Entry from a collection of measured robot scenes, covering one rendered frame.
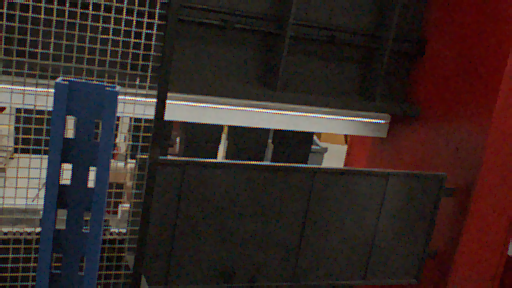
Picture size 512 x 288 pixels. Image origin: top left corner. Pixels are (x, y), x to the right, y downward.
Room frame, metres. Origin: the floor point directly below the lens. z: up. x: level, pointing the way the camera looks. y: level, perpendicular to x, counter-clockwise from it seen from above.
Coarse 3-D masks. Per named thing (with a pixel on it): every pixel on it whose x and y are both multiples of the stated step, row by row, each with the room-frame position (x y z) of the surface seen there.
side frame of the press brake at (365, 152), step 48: (432, 0) 2.51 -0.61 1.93; (480, 0) 2.27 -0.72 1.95; (432, 48) 2.45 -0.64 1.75; (480, 48) 2.21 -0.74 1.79; (432, 96) 2.38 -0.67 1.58; (480, 96) 2.15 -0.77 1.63; (384, 144) 2.59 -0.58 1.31; (432, 144) 2.32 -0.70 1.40; (480, 144) 2.10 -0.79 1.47; (480, 192) 2.10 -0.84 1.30; (432, 240) 2.20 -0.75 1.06; (480, 240) 2.12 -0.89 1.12
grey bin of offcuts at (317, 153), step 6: (270, 132) 5.34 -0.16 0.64; (270, 138) 5.35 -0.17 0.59; (270, 144) 4.76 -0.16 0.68; (312, 144) 5.26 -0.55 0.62; (318, 144) 5.01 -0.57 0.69; (312, 150) 4.81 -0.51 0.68; (318, 150) 4.82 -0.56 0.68; (324, 150) 4.83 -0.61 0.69; (222, 156) 5.19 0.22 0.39; (312, 156) 4.83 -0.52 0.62; (318, 156) 4.84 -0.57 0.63; (264, 162) 4.76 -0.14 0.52; (270, 162) 4.77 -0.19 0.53; (312, 162) 4.83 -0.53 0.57; (318, 162) 4.84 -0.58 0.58
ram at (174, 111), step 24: (0, 96) 1.98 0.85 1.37; (24, 96) 2.01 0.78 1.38; (192, 120) 2.25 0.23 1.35; (216, 120) 2.28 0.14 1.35; (240, 120) 2.32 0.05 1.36; (264, 120) 2.36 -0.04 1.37; (288, 120) 2.40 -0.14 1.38; (312, 120) 2.45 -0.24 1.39; (336, 120) 2.49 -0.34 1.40; (360, 120) 2.54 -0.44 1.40
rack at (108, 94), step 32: (64, 96) 0.57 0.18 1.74; (96, 96) 0.59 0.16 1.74; (64, 128) 0.59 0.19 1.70; (64, 160) 0.59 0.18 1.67; (96, 160) 0.59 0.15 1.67; (64, 192) 0.59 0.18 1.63; (96, 192) 0.57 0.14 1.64; (96, 224) 0.57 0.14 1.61; (64, 256) 0.59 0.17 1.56; (96, 256) 0.58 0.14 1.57
